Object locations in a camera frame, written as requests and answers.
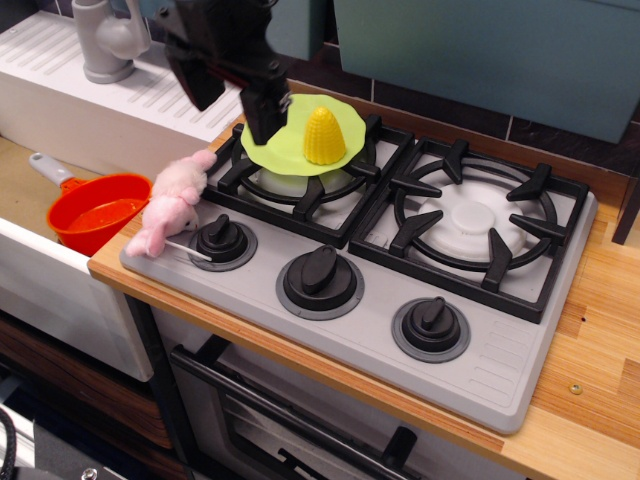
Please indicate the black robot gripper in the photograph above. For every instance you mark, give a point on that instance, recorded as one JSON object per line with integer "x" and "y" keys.
{"x": 210, "y": 42}

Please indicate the grey toy stove top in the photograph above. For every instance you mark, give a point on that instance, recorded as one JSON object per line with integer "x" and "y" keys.
{"x": 491, "y": 383}

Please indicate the black right stove knob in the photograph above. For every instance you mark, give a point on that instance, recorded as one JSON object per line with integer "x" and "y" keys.
{"x": 431, "y": 330}

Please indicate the black burner grate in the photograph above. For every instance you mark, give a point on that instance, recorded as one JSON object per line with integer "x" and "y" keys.
{"x": 323, "y": 207}
{"x": 502, "y": 235}

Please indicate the yellow toy corn cob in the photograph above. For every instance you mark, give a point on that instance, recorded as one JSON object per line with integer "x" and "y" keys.
{"x": 323, "y": 142}

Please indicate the teal box on wall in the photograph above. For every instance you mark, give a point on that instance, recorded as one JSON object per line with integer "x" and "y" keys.
{"x": 495, "y": 67}

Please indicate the orange toy pot grey handle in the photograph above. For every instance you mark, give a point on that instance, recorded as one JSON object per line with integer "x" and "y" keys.
{"x": 89, "y": 213}

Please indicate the black middle stove knob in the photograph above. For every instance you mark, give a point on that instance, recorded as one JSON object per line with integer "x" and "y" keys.
{"x": 320, "y": 285}

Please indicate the pink plush toy animal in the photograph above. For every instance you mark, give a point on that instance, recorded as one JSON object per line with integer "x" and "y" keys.
{"x": 172, "y": 207}

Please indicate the grey toy faucet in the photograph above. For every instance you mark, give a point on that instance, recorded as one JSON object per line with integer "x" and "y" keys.
{"x": 109, "y": 44}

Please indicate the black left burner grate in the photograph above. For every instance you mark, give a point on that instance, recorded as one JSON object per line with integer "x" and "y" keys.
{"x": 323, "y": 207}

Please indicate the toy oven door black handle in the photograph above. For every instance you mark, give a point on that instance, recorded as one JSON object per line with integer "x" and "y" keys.
{"x": 288, "y": 426}

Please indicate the light green plastic plate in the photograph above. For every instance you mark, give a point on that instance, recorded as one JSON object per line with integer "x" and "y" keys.
{"x": 283, "y": 154}

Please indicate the black stove knob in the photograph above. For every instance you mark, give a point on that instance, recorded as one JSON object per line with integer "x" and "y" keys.
{"x": 227, "y": 244}
{"x": 320, "y": 285}
{"x": 431, "y": 330}

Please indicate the white toy sink basin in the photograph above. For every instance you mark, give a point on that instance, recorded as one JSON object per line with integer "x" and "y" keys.
{"x": 137, "y": 125}

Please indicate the black right burner grate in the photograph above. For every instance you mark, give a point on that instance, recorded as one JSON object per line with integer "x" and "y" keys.
{"x": 502, "y": 235}

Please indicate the black left stove knob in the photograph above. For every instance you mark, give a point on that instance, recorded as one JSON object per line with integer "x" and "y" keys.
{"x": 227, "y": 244}

